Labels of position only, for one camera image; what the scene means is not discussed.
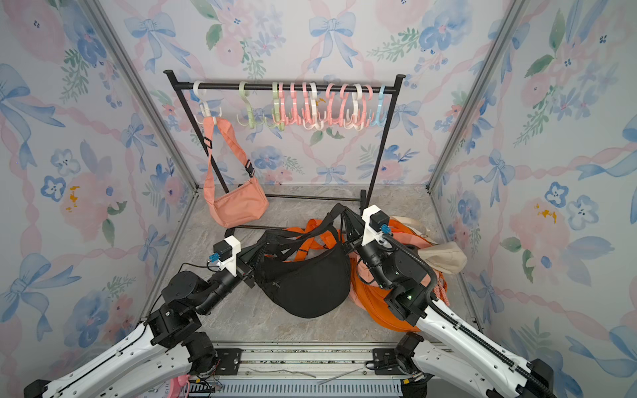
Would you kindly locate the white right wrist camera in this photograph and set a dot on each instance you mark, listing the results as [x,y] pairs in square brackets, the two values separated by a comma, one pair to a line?
[376,226]

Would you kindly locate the beige crossbody bag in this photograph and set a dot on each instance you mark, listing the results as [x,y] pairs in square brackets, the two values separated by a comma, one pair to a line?
[447,258]

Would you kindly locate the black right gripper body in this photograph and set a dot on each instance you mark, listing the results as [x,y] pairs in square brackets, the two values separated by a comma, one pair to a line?
[357,242]

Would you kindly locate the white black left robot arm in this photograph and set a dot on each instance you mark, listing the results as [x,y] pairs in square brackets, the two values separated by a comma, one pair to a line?
[168,344]

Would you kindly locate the light blue hook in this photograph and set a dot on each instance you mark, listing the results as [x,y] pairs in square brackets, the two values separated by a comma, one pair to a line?
[378,118]

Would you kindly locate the black clothes rack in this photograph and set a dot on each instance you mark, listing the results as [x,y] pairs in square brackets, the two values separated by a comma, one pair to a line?
[365,196]

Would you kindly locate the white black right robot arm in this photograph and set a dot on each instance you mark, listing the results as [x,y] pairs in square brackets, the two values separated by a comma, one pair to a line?
[472,362]

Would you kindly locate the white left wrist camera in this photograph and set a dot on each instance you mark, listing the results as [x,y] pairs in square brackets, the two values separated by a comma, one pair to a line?
[225,254]

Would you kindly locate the white hook leftmost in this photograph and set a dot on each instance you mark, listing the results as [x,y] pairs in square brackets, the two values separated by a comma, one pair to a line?
[203,104]

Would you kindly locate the black crossbody bag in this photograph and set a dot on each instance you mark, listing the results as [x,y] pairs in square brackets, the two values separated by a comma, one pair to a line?
[281,245]
[309,288]

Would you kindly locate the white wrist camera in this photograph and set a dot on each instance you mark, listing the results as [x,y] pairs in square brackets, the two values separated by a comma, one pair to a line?
[225,254]
[376,226]

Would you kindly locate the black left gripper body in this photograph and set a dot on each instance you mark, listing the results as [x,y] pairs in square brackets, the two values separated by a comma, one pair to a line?
[244,273]

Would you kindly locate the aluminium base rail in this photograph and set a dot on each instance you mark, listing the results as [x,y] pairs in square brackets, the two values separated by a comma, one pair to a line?
[316,370]

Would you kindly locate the pink alarm clock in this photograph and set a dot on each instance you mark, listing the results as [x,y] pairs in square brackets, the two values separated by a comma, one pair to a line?
[179,387]

